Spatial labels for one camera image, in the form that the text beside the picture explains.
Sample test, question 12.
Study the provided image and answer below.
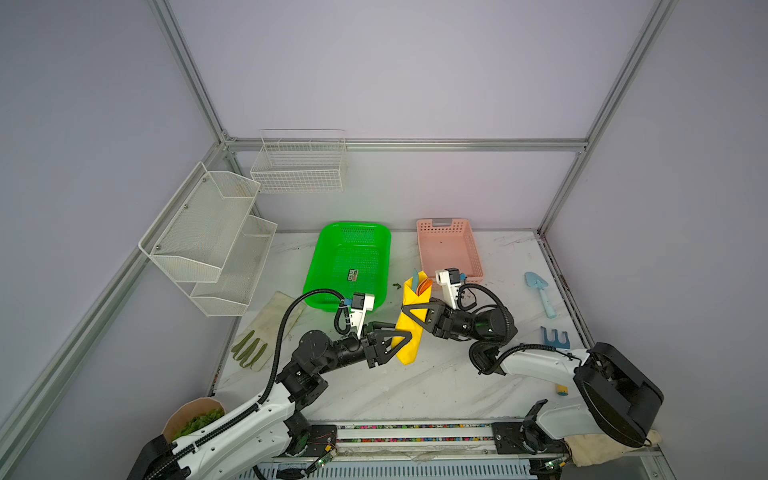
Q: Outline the blue yellow garden rake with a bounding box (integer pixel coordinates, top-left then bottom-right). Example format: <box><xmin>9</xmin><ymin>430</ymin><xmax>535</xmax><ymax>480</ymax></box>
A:
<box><xmin>540</xmin><ymin>326</ymin><xmax>571</xmax><ymax>350</ymax></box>

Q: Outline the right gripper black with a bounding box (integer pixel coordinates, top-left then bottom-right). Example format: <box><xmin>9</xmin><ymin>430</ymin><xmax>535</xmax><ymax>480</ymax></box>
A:
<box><xmin>403</xmin><ymin>299</ymin><xmax>484</xmax><ymax>346</ymax></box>

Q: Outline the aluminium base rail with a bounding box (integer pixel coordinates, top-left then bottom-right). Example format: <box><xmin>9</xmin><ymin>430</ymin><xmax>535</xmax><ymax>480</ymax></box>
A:
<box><xmin>295</xmin><ymin>418</ymin><xmax>570</xmax><ymax>458</ymax></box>

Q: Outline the white mesh two-tier shelf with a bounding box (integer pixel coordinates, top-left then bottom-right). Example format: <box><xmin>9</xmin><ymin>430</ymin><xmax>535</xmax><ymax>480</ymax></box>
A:
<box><xmin>138</xmin><ymin>163</ymin><xmax>277</xmax><ymax>317</ymax></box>

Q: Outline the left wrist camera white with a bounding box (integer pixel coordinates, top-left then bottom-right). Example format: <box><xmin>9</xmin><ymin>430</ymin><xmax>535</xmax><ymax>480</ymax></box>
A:
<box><xmin>348</xmin><ymin>293</ymin><xmax>375</xmax><ymax>338</ymax></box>

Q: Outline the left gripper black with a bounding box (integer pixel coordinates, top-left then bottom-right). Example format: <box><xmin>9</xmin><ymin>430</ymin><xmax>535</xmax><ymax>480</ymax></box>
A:
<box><xmin>316</xmin><ymin>322</ymin><xmax>410</xmax><ymax>376</ymax></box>

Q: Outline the light blue garden trowel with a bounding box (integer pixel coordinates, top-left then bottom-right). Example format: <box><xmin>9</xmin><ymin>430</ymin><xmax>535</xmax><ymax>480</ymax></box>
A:
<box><xmin>524</xmin><ymin>271</ymin><xmax>557</xmax><ymax>319</ymax></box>

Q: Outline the paper bag with greens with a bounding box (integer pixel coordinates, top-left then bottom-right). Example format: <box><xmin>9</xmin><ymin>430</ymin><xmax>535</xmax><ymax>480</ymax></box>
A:
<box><xmin>162</xmin><ymin>397</ymin><xmax>224</xmax><ymax>442</ymax></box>

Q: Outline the green plastic basket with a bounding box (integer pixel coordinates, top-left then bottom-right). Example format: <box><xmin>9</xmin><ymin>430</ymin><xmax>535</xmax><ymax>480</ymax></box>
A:
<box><xmin>303</xmin><ymin>222</ymin><xmax>392</xmax><ymax>308</ymax></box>

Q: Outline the white wire basket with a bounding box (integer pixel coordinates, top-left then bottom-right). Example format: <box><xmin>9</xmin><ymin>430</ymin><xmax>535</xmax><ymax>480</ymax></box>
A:
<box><xmin>250</xmin><ymin>129</ymin><xmax>347</xmax><ymax>194</ymax></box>

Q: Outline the orange plastic spoon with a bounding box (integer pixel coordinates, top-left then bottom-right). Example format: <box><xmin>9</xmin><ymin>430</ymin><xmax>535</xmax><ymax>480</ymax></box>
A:
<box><xmin>416</xmin><ymin>278</ymin><xmax>432</xmax><ymax>296</ymax></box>

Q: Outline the pink plastic basket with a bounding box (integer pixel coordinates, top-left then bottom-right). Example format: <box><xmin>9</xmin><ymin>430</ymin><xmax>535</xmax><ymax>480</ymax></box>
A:
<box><xmin>416</xmin><ymin>218</ymin><xmax>484</xmax><ymax>283</ymax></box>

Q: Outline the yellow paper napkin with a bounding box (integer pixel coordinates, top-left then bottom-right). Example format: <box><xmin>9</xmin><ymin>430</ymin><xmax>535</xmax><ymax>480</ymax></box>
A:
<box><xmin>396</xmin><ymin>271</ymin><xmax>432</xmax><ymax>365</ymax></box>

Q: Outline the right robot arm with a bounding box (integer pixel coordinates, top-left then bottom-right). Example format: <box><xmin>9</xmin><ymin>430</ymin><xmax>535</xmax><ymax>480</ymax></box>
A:
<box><xmin>401</xmin><ymin>285</ymin><xmax>664</xmax><ymax>453</ymax></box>

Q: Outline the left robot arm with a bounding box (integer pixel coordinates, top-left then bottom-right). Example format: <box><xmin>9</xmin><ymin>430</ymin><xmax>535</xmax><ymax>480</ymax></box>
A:
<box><xmin>128</xmin><ymin>291</ymin><xmax>412</xmax><ymax>479</ymax></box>

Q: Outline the cream work glove right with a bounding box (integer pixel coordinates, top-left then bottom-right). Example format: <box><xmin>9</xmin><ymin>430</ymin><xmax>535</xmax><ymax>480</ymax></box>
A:
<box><xmin>565</xmin><ymin>429</ymin><xmax>663</xmax><ymax>467</ymax></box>

